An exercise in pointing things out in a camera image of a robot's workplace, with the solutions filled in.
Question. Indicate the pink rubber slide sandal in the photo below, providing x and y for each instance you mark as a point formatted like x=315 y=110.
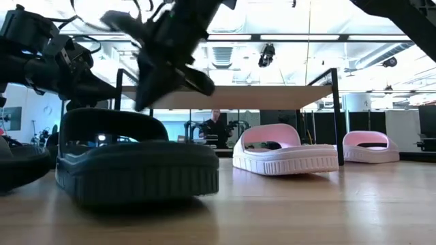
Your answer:
x=371 y=153
x=286 y=160

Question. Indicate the black room divider panels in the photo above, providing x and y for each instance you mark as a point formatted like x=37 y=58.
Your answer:
x=361 y=120

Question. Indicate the wooden shelf black metal frame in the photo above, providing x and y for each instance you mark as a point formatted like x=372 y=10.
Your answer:
x=255 y=97

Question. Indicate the dark wall picture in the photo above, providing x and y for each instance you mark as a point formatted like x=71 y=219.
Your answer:
x=12 y=119

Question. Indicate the person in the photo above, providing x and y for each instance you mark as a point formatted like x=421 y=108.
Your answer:
x=215 y=131

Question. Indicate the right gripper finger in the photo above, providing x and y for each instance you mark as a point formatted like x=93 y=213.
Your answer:
x=199 y=81
x=146 y=85

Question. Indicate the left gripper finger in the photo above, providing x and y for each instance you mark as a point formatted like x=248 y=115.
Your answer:
x=74 y=105
x=93 y=86

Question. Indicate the black overhead beam with lights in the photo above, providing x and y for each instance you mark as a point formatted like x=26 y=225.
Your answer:
x=255 y=37

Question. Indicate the black cabinet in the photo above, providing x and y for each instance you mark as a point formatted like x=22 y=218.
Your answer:
x=427 y=126

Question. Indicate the black ceiling spotlight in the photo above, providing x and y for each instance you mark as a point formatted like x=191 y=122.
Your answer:
x=266 y=55
x=390 y=62

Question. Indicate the black aluminium table frame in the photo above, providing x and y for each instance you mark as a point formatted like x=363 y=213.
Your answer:
x=419 y=156

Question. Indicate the background robot workstation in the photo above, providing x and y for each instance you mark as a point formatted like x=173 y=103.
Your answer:
x=37 y=137

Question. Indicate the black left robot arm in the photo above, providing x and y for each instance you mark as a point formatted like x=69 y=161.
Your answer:
x=13 y=71

